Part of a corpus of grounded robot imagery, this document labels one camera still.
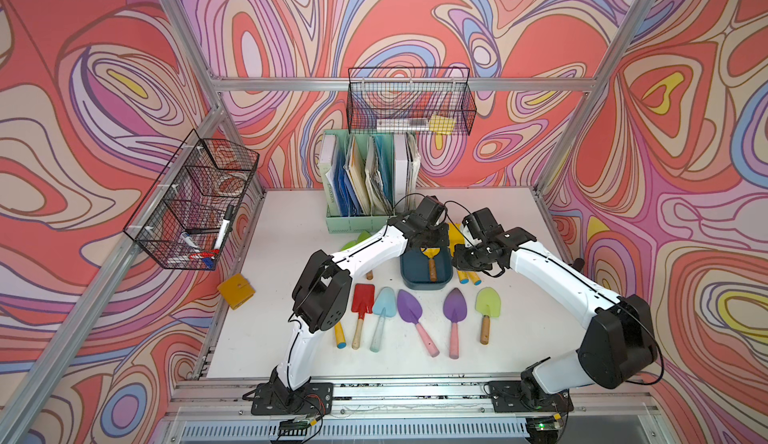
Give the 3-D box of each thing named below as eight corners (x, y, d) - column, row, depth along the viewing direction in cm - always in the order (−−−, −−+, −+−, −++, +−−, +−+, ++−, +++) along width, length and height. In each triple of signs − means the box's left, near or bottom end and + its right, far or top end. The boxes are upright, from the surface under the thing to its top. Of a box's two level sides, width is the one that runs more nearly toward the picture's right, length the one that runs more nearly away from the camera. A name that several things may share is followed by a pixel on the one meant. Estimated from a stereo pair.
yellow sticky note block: (219, 289, 96) (216, 286, 94) (242, 274, 100) (239, 270, 98) (235, 311, 91) (232, 308, 89) (258, 294, 95) (255, 290, 93)
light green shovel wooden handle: (473, 342, 84) (475, 340, 82) (476, 287, 95) (478, 284, 93) (498, 348, 83) (500, 346, 81) (498, 292, 94) (500, 289, 92)
